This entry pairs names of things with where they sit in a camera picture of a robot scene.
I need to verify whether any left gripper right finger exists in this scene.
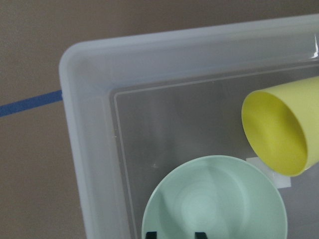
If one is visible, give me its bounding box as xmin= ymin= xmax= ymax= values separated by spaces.
xmin=194 ymin=232 xmax=207 ymax=239

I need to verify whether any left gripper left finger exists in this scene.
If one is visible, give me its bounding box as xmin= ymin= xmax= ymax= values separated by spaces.
xmin=146 ymin=232 xmax=157 ymax=239

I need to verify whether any mint green bowl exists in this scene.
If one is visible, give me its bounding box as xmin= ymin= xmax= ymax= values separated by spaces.
xmin=141 ymin=155 xmax=288 ymax=239

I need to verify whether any yellow plastic cup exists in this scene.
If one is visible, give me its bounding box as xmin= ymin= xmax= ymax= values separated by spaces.
xmin=241 ymin=77 xmax=319 ymax=176

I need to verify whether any clear plastic storage box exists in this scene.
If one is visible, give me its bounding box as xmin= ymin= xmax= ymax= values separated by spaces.
xmin=59 ymin=14 xmax=319 ymax=239

